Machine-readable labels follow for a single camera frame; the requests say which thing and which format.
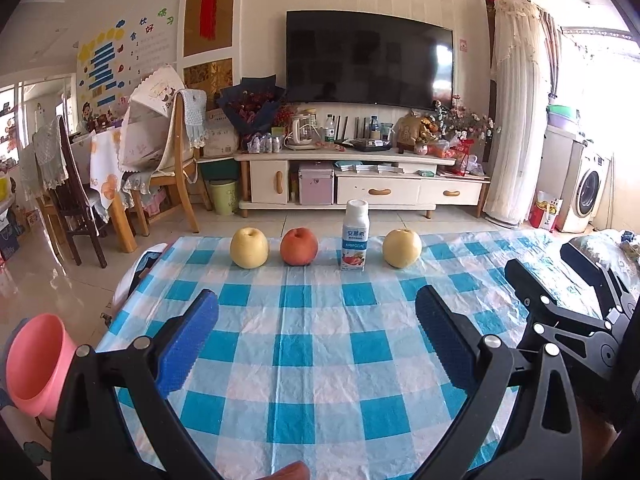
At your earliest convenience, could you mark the pink plastic basin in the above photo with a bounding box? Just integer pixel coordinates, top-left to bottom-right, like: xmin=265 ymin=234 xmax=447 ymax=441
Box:
xmin=6 ymin=313 xmax=77 ymax=419

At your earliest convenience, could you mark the person left hand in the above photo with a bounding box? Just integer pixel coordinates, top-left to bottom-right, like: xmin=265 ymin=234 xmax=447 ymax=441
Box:
xmin=265 ymin=462 xmax=310 ymax=480

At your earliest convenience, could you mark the white washing machine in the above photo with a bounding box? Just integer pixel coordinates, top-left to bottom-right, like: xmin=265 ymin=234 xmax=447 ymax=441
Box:
xmin=555 ymin=142 xmax=611 ymax=234

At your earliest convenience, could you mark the covered standing air conditioner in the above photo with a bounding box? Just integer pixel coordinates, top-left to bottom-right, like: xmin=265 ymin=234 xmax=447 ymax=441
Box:
xmin=484 ymin=0 xmax=550 ymax=228

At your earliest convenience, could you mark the right yellow pear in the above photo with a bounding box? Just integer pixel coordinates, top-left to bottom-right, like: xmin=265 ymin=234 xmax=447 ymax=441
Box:
xmin=383 ymin=229 xmax=423 ymax=269

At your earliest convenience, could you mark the yellow pear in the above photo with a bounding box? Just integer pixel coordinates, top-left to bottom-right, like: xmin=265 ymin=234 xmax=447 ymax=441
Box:
xmin=230 ymin=226 xmax=269 ymax=269
xmin=383 ymin=229 xmax=423 ymax=269

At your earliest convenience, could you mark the white yogurt drink bottle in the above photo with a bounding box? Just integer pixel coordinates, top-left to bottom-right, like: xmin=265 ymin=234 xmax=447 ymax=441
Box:
xmin=341 ymin=200 xmax=370 ymax=270

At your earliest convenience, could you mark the blue checkered tablecloth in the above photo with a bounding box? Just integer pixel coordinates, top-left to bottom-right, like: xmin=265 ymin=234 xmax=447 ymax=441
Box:
xmin=94 ymin=228 xmax=591 ymax=480

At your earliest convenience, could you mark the dark wooden chair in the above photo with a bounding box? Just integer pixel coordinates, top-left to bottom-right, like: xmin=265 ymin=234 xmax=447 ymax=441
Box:
xmin=34 ymin=115 xmax=107 ymax=269

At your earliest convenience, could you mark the left yellow pear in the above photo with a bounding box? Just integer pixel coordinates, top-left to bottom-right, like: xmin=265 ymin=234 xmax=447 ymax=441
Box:
xmin=230 ymin=226 xmax=269 ymax=269

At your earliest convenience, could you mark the red apple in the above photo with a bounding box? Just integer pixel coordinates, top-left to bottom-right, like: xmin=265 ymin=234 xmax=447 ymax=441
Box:
xmin=280 ymin=228 xmax=318 ymax=266

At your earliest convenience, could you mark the pink storage box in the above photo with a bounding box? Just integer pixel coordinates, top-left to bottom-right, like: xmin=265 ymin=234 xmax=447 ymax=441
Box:
xmin=298 ymin=160 xmax=334 ymax=206

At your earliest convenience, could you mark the green waste bin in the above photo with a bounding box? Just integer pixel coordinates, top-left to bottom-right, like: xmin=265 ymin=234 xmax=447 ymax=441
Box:
xmin=207 ymin=180 xmax=239 ymax=216

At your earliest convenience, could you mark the light wooden chair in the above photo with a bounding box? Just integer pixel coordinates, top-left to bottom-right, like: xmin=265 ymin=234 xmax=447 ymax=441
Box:
xmin=124 ymin=89 xmax=213 ymax=236

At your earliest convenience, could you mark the dining table with cloth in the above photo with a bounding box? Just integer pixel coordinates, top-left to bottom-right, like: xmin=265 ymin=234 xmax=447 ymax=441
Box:
xmin=70 ymin=128 xmax=137 ymax=254

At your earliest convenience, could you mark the cream TV cabinet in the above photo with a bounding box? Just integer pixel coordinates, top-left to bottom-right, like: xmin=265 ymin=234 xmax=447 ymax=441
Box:
xmin=234 ymin=148 xmax=490 ymax=218

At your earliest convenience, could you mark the black flat television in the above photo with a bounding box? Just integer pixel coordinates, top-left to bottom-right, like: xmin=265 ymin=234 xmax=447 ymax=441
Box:
xmin=286 ymin=10 xmax=454 ymax=110

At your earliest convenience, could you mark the dark wrapped flower bouquet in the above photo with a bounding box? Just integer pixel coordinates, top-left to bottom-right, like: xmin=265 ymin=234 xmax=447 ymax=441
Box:
xmin=216 ymin=75 xmax=285 ymax=138

